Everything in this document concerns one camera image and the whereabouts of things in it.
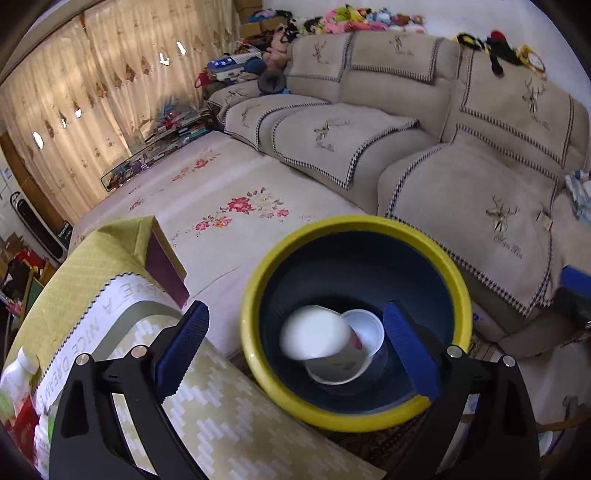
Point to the stack of cardboard boxes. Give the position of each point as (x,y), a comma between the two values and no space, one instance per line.
(251,16)

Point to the yellow-green patterned tablecloth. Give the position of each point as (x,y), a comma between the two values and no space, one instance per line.
(258,438)

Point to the green label drink bottle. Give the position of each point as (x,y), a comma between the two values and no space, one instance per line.
(18,374)

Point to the yellow-rimmed dark blue bin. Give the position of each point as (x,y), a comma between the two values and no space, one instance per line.
(323,258)

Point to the blue white plastic bag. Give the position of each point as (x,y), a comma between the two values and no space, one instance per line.
(579,194)

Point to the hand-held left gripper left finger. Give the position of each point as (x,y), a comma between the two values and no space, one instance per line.
(182,350)

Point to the dark round cushion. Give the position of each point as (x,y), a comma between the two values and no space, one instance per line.
(272,83)

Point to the white round object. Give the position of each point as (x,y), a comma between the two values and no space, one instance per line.
(314,332)

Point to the pink plush doll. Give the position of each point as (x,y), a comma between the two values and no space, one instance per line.
(278,53)

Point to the yellow black plush toy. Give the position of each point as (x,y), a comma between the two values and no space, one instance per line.
(468,40)

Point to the row of plush toys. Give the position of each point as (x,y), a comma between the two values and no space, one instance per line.
(341,21)

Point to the beige embroidered curtain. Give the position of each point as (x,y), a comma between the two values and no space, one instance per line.
(92,92)

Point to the pile of boxes beside cabinet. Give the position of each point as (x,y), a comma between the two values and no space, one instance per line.
(23,277)

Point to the maroon coffee table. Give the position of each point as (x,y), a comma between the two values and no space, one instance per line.
(164,267)

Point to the red tissue holder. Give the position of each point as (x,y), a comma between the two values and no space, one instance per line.
(23,424)

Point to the black red plush toy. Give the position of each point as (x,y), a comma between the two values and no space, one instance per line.
(501,48)

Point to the blue white star-print bag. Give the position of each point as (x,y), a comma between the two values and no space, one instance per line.
(233,63)

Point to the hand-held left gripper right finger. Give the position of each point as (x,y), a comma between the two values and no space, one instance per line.
(411,355)

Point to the beige sofa with embroidered covers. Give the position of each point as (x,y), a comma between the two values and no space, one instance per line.
(461,152)

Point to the white black tower fan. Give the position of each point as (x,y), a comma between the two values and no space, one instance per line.
(37,226)

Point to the red bag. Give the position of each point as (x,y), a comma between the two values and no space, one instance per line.
(204,79)

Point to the long black-framed floor rack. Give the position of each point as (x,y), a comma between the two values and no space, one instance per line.
(138,168)

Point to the printed white paper cup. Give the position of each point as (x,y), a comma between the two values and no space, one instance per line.
(344,367)

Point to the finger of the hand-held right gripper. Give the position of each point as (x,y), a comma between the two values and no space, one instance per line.
(575,277)

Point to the white floral rug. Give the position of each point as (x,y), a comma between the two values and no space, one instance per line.
(221,175)

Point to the green black box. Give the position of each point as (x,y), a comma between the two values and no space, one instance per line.
(64,235)

